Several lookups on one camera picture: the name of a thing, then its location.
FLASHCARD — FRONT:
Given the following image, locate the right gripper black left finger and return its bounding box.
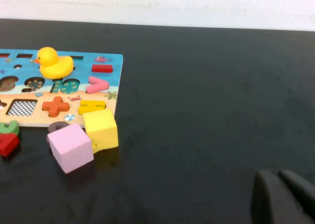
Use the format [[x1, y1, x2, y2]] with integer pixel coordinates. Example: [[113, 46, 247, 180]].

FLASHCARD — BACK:
[[250, 169, 308, 224]]

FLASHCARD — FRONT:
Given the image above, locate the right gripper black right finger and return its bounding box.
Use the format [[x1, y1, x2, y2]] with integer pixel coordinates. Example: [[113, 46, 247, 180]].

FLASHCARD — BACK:
[[278, 169, 315, 224]]

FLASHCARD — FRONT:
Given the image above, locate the pink greater-than sign piece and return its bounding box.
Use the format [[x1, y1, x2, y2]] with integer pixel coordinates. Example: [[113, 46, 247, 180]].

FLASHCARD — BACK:
[[85, 75, 110, 94]]

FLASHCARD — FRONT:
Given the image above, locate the yellow equals sign piece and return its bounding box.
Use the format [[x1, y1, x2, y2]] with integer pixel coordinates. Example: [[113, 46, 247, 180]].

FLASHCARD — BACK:
[[78, 100, 107, 116]]

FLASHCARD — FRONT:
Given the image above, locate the red minus sign piece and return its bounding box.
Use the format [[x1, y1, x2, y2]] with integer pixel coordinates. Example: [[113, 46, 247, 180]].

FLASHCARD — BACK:
[[91, 64, 113, 73]]

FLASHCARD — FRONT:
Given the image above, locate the colourful wooden puzzle board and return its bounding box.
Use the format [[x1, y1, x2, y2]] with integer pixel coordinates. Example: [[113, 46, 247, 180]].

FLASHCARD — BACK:
[[0, 48, 124, 128]]

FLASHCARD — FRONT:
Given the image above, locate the brown number eight piece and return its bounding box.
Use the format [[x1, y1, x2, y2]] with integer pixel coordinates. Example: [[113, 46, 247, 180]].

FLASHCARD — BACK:
[[46, 121, 69, 137]]

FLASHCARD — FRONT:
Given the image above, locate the orange plus sign piece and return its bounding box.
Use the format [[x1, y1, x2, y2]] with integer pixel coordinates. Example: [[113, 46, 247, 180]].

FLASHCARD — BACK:
[[42, 96, 70, 118]]

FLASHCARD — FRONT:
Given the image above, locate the red number seven piece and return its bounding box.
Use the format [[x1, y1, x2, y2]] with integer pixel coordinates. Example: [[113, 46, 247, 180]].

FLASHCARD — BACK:
[[0, 132, 20, 158]]

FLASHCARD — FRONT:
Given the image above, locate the green number three piece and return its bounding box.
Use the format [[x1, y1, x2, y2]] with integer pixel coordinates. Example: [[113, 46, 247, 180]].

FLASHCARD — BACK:
[[0, 120, 20, 136]]

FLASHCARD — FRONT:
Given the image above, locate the yellow wooden cube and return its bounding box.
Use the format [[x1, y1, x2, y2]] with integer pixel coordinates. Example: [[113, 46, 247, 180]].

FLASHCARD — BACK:
[[82, 109, 119, 151]]

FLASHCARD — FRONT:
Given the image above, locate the pink wooden cube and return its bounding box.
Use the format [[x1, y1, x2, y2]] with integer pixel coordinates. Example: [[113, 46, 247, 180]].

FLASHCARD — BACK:
[[46, 123, 95, 174]]

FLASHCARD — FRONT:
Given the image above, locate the yellow rubber duck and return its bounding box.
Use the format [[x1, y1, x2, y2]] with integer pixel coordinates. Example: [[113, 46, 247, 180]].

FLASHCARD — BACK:
[[34, 46, 74, 80]]

